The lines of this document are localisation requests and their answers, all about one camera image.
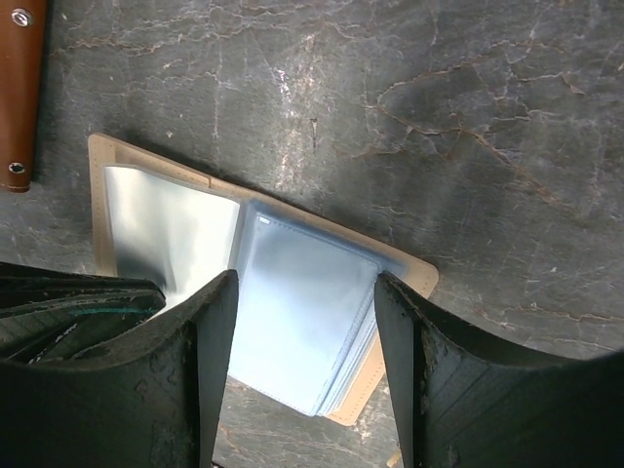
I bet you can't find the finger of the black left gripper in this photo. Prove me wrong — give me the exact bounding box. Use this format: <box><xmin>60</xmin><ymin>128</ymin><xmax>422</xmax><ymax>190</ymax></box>
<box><xmin>1</xmin><ymin>262</ymin><xmax>165</xmax><ymax>364</ymax></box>

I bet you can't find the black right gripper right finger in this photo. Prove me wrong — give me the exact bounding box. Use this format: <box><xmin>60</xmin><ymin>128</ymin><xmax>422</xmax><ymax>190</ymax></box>
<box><xmin>374</xmin><ymin>273</ymin><xmax>623</xmax><ymax>467</ymax></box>

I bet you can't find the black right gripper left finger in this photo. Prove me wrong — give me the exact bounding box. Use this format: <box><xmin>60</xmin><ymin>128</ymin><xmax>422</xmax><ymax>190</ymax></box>
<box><xmin>1</xmin><ymin>270</ymin><xmax>239</xmax><ymax>467</ymax></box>

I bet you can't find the beige card holder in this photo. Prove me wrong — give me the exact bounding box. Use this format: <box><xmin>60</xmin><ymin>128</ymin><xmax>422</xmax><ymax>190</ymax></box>
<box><xmin>88</xmin><ymin>134</ymin><xmax>439</xmax><ymax>426</ymax></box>

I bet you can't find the brown leather card wallet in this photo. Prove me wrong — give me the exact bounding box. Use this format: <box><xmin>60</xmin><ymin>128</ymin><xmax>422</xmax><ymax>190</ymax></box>
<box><xmin>0</xmin><ymin>0</ymin><xmax>49</xmax><ymax>193</ymax></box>

